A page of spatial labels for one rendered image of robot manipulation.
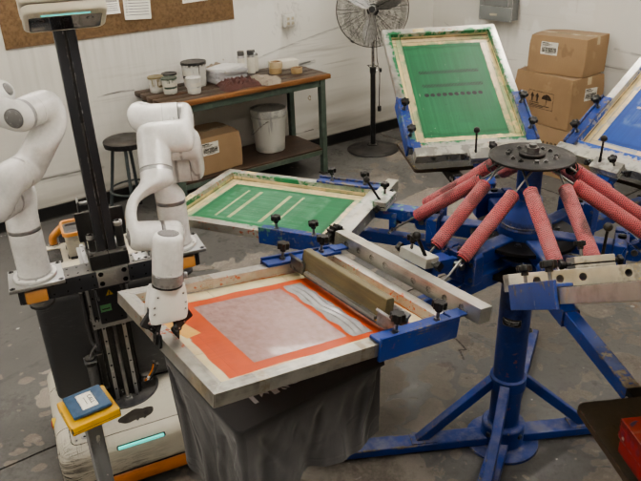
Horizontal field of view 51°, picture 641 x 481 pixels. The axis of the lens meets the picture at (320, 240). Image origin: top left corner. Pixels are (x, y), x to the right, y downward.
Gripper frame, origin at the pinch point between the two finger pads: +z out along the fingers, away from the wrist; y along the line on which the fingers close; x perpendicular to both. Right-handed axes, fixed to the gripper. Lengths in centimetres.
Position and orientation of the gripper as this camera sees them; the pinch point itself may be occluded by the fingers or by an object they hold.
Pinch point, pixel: (166, 338)
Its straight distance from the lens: 178.0
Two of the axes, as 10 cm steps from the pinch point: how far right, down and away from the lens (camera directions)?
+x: 5.9, 3.4, -7.3
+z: -0.9, 9.3, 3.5
